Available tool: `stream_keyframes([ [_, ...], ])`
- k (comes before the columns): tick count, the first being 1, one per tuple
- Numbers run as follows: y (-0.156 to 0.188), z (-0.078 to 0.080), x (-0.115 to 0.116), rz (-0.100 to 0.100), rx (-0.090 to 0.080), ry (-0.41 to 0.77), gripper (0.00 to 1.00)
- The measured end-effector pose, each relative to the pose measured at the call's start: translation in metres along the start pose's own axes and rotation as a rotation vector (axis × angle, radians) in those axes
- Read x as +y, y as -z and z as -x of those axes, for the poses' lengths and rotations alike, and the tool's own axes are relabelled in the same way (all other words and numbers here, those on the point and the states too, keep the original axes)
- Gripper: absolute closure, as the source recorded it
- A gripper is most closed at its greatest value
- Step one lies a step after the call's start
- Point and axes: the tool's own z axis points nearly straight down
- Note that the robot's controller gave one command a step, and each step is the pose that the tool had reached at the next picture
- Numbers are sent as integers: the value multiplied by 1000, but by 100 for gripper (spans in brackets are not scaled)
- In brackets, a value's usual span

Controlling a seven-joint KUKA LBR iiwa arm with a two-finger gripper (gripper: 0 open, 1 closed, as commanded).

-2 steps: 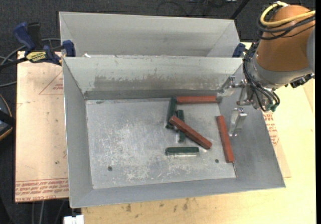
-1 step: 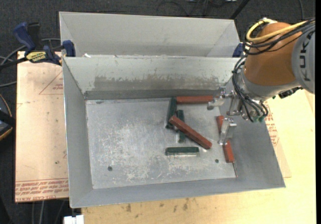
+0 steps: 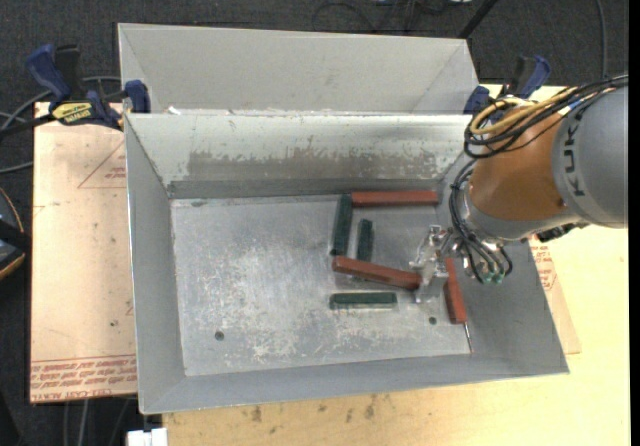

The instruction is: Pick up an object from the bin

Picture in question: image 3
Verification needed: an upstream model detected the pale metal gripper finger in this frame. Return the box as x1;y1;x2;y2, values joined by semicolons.
412;273;448;306
408;242;435;272

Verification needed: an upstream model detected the red-brown flat block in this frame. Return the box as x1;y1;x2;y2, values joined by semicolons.
350;189;441;208
443;257;469;326
331;255;424;292

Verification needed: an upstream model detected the dark green flat block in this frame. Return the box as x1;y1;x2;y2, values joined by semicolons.
330;193;354;257
328;291;399;312
355;218;375;263

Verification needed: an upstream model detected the grey metal bin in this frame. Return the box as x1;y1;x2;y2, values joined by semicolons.
117;22;571;416

